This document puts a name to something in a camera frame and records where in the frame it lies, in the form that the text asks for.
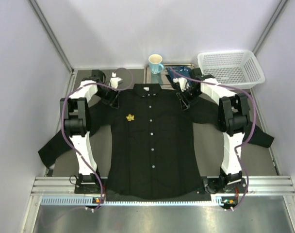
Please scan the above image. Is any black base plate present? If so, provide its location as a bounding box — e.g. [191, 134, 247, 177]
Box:
[71, 174, 247, 203]

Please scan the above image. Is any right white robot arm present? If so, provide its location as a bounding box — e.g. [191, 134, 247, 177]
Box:
[173, 68, 250, 194]

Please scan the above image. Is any steel tray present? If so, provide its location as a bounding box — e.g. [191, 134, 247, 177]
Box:
[143, 64, 196, 89]

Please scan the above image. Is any black button shirt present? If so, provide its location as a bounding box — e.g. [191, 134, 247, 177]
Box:
[38, 83, 274, 200]

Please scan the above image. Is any light blue mug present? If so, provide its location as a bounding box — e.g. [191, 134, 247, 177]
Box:
[148, 54, 164, 74]

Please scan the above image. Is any gold brooch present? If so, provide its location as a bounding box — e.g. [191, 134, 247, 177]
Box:
[126, 114, 135, 121]

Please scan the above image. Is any aluminium frame rail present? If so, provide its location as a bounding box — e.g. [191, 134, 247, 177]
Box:
[31, 176, 295, 207]

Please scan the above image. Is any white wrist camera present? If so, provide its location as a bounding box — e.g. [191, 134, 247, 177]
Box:
[109, 72, 123, 89]
[173, 77, 190, 92]

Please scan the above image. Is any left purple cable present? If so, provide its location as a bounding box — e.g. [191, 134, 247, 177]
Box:
[60, 67, 134, 214]

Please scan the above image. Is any purple cable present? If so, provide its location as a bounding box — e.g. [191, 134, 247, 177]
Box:
[171, 69, 258, 211]
[60, 67, 134, 214]

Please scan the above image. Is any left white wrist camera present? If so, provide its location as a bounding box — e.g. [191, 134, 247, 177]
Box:
[109, 72, 123, 89]

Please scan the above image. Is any white plastic basket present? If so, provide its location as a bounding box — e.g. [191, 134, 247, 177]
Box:
[197, 50, 265, 89]

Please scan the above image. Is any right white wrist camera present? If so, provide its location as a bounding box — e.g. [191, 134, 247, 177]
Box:
[173, 77, 190, 92]

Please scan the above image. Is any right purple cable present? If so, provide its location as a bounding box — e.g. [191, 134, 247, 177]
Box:
[171, 69, 258, 211]

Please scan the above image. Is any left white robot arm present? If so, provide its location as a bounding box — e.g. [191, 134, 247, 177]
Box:
[60, 70, 122, 194]

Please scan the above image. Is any dark blue plate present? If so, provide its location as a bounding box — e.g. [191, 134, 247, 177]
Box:
[166, 66, 192, 85]

